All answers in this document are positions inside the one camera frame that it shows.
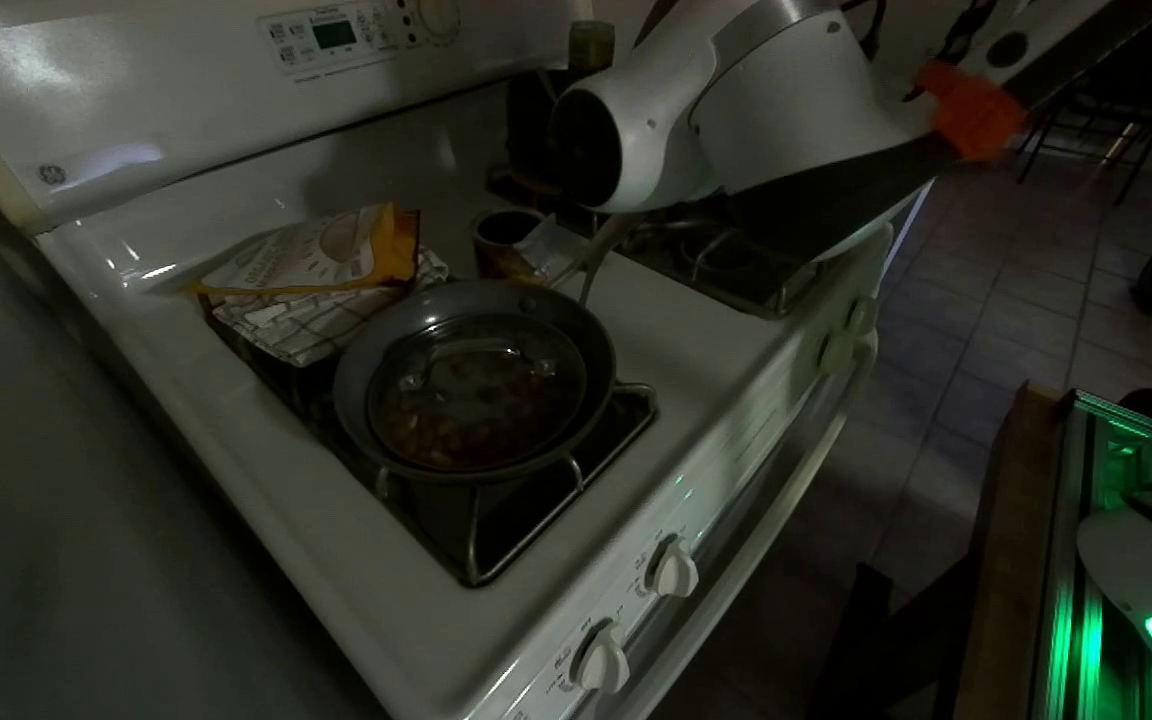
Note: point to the copper cup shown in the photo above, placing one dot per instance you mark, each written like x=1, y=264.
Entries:
x=502, y=246

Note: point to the grey robot base mount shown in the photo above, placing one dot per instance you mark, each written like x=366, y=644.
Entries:
x=1139, y=561

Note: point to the orange and white food package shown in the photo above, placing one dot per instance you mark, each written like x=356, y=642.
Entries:
x=323, y=253

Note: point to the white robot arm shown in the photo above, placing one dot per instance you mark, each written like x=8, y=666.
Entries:
x=761, y=94

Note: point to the black burner grate under pan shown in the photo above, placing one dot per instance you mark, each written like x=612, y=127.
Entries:
x=522, y=523

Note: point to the green lit robot cart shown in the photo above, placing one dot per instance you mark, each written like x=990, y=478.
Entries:
x=1110, y=666

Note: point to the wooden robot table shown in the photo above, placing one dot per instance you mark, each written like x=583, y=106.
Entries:
x=1000, y=575

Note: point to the black burner grate under pot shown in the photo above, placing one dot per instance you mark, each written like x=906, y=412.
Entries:
x=738, y=281

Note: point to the grey frying pan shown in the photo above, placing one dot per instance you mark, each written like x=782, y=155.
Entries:
x=468, y=400

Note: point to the stove control display panel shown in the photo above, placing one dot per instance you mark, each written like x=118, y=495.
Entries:
x=337, y=34

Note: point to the dark chair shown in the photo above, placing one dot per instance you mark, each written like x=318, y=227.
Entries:
x=1120, y=121

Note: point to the white gas stove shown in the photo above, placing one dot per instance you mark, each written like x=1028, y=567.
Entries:
x=721, y=352

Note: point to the orange fabric piece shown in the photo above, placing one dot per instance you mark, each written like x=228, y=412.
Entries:
x=978, y=108

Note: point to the green bottle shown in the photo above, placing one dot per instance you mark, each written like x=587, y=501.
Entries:
x=590, y=47

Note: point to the white stove knob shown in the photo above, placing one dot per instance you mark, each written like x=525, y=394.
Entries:
x=598, y=659
x=834, y=349
x=671, y=571
x=859, y=312

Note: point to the checked dish towel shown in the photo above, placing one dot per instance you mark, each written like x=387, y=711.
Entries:
x=297, y=325

